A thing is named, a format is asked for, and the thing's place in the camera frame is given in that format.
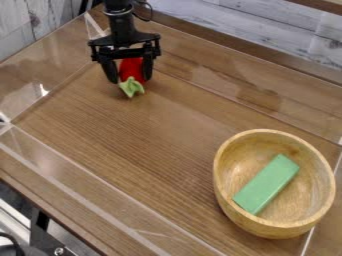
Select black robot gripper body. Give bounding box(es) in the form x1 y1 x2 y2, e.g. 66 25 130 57
89 32 162 63

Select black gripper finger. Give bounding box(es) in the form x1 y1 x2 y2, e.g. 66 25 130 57
142 53 154 81
99 56 119 84

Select red plush strawberry green leaves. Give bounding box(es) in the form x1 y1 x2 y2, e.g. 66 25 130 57
119 57 146 98

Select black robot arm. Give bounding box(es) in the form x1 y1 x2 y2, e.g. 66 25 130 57
89 0 162 83

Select clear acrylic tray barrier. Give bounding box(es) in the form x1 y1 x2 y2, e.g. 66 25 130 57
0 10 342 256

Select light wooden bowl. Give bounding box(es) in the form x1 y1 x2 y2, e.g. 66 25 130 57
213 129 337 239

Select green rectangular block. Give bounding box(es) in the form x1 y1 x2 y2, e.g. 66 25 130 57
233 154 301 215

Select black table leg bracket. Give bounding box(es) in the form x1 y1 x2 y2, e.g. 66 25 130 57
30 209 78 256

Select black cable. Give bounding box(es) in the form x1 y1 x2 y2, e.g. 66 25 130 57
0 231 26 256

